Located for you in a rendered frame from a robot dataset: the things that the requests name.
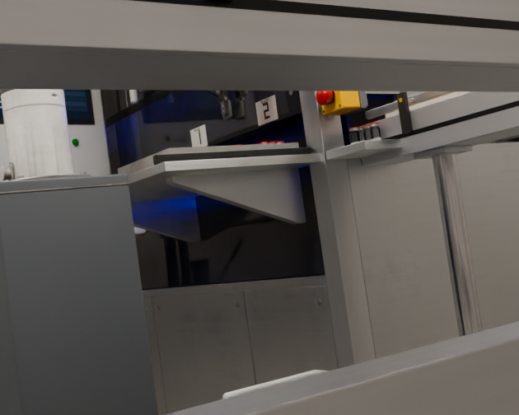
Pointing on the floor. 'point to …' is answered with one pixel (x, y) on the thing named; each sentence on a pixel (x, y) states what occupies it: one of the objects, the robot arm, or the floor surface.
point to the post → (338, 236)
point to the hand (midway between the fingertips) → (232, 109)
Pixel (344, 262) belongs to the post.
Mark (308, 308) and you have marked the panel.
